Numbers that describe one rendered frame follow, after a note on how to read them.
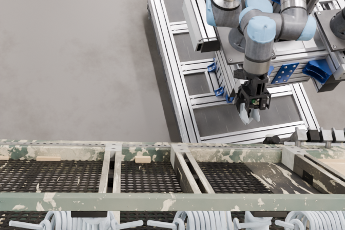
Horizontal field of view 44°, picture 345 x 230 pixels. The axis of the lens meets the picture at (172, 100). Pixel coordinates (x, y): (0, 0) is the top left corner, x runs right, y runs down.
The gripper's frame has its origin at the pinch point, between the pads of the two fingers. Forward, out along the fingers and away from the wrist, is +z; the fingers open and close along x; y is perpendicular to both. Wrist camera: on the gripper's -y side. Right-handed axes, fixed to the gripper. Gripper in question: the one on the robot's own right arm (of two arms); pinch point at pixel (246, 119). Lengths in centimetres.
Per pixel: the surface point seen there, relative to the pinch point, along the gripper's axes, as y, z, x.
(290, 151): -12.1, 29.7, 27.2
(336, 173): 14.5, 16.7, 27.8
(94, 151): -31, 30, -48
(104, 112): -127, 82, -37
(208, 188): 20.4, 5.9, -18.9
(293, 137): -38, 47, 45
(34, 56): -171, 59, -78
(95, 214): 60, -38, -51
